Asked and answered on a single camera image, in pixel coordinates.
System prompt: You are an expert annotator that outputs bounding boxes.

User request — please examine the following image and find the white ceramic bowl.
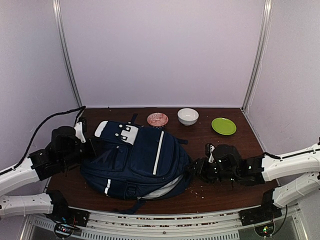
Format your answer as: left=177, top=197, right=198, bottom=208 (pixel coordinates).
left=177, top=108, right=199, bottom=127

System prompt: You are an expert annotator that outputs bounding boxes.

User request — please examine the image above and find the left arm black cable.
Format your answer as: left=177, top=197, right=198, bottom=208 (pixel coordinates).
left=0, top=105, right=87, bottom=176

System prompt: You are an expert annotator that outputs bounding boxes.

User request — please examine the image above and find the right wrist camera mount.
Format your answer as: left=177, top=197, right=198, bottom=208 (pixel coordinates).
left=205, top=143, right=216, bottom=164

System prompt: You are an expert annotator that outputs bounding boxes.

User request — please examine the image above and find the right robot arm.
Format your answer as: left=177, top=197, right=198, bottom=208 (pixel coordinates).
left=186, top=143, right=320, bottom=226

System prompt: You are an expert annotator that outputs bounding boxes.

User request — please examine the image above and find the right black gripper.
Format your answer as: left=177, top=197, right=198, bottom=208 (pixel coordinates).
left=185, top=157, right=238, bottom=185

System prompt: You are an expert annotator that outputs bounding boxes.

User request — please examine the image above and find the green plate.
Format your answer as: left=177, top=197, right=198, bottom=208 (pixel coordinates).
left=211, top=117, right=237, bottom=136

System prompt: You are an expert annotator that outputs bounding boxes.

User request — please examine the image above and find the right aluminium frame post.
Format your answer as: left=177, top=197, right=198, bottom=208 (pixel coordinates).
left=241, top=0, right=274, bottom=113

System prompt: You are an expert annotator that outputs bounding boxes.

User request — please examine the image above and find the left aluminium frame post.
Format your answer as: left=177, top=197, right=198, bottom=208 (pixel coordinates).
left=52, top=0, right=83, bottom=107

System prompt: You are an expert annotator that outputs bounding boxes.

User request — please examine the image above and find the navy blue backpack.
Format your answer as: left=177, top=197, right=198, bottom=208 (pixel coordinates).
left=80, top=118, right=192, bottom=215

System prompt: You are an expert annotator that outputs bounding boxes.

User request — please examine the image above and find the red patterned small bowl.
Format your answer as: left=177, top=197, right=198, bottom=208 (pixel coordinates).
left=147, top=112, right=169, bottom=130

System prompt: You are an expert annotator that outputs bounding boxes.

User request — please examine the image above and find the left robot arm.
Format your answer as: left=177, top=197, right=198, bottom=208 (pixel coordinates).
left=0, top=123, right=101, bottom=222

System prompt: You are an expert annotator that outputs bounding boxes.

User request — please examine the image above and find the aluminium frame post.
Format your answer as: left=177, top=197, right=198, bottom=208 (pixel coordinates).
left=241, top=0, right=274, bottom=113
left=52, top=0, right=83, bottom=107

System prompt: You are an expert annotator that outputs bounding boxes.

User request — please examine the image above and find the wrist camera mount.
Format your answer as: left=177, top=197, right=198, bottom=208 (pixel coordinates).
left=73, top=117, right=87, bottom=144
left=205, top=143, right=216, bottom=164

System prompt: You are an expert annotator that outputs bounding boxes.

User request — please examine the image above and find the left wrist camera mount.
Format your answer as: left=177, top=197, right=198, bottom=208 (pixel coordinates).
left=73, top=117, right=87, bottom=144

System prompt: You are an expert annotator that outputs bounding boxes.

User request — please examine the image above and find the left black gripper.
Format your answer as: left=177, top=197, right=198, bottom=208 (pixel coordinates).
left=59, top=135, right=104, bottom=169

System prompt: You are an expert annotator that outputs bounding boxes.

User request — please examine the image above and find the front aluminium rail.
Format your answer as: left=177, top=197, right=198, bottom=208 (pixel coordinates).
left=24, top=203, right=303, bottom=240

